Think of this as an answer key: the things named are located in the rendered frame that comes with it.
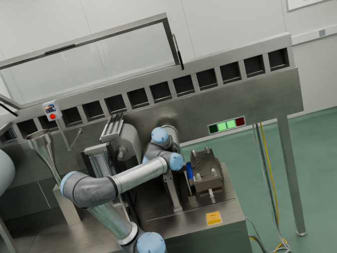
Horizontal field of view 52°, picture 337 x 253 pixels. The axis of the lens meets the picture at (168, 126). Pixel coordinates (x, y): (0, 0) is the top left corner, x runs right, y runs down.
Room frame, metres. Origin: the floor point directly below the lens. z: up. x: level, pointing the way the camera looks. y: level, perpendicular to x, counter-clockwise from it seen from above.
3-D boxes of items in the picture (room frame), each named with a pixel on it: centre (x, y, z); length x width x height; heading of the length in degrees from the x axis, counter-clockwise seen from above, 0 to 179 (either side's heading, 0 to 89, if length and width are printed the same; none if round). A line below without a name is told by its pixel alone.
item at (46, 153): (1.96, 0.76, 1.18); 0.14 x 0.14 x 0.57
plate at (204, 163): (1.94, -0.15, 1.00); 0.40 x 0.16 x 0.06; 175
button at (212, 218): (1.55, -0.09, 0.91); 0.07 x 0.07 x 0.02; 85
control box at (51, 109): (1.87, 0.59, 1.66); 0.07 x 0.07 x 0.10; 87
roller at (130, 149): (1.95, 0.28, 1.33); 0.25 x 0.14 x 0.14; 175
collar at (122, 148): (1.79, 0.30, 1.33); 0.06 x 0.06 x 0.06; 85
